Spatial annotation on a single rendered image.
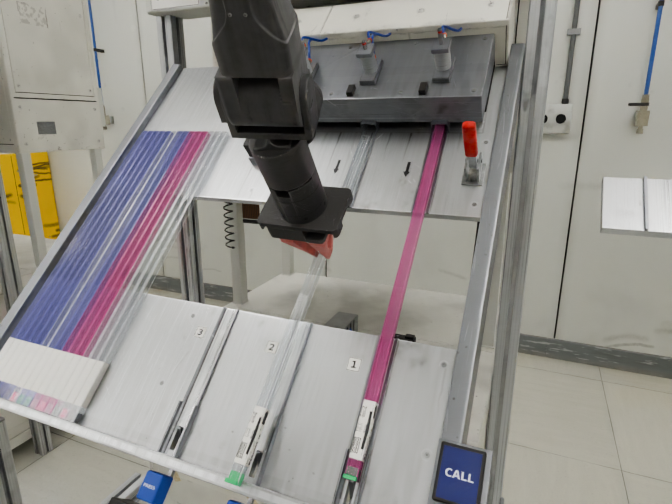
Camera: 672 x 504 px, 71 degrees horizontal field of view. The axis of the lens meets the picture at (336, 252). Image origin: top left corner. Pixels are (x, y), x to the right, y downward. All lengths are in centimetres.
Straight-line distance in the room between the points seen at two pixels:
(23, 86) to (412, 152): 137
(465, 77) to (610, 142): 163
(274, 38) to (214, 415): 42
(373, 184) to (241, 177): 23
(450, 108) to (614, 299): 185
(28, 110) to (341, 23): 119
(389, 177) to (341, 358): 27
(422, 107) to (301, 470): 50
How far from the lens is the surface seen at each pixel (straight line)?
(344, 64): 81
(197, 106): 99
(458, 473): 47
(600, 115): 231
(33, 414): 75
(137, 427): 66
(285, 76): 41
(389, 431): 53
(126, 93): 333
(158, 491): 61
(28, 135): 181
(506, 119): 73
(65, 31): 194
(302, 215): 53
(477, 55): 76
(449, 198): 65
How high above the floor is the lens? 109
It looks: 15 degrees down
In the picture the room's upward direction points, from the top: straight up
